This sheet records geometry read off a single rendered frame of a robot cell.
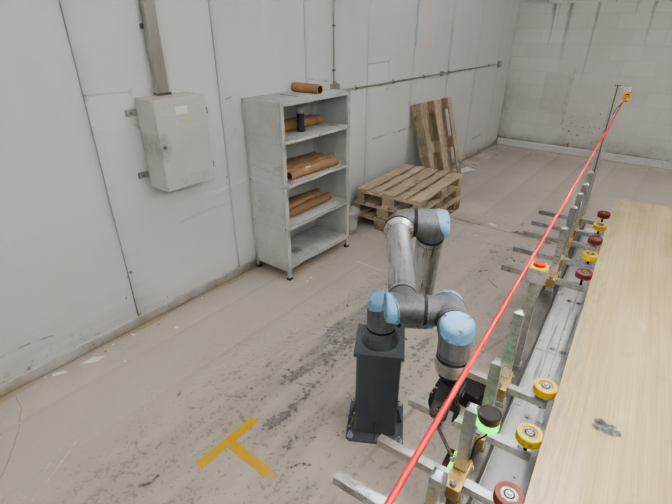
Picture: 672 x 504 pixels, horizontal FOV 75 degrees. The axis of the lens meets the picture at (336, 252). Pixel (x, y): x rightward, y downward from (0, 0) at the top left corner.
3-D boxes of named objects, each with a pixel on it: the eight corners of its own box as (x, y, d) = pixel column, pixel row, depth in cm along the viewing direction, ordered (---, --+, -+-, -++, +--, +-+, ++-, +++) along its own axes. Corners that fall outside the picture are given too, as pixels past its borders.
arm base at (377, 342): (360, 350, 223) (360, 334, 219) (363, 327, 240) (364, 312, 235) (398, 353, 221) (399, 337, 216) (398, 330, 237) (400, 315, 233)
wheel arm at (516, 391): (433, 366, 183) (434, 358, 181) (436, 361, 186) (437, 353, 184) (544, 411, 162) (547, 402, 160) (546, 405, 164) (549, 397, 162)
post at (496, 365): (470, 460, 163) (490, 360, 141) (473, 453, 166) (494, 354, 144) (479, 465, 162) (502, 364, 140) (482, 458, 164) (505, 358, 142)
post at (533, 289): (508, 367, 198) (528, 281, 177) (511, 360, 201) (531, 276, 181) (518, 370, 195) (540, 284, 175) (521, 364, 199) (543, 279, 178)
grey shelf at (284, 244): (256, 266, 424) (240, 98, 353) (316, 235, 487) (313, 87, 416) (289, 280, 400) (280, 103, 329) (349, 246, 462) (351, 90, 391)
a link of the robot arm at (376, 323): (366, 315, 233) (367, 287, 225) (399, 317, 232) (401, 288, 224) (365, 333, 220) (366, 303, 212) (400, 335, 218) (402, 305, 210)
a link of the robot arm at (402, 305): (384, 202, 180) (384, 301, 122) (415, 203, 179) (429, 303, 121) (383, 227, 186) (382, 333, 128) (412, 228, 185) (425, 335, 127)
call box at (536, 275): (524, 283, 177) (528, 266, 173) (528, 275, 182) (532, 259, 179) (542, 288, 173) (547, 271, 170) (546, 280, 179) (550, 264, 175)
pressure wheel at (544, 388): (537, 417, 160) (544, 394, 155) (523, 401, 167) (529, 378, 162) (556, 413, 162) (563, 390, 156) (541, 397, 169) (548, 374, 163)
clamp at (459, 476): (440, 494, 131) (442, 483, 129) (456, 461, 141) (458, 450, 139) (459, 504, 128) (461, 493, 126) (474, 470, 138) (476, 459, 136)
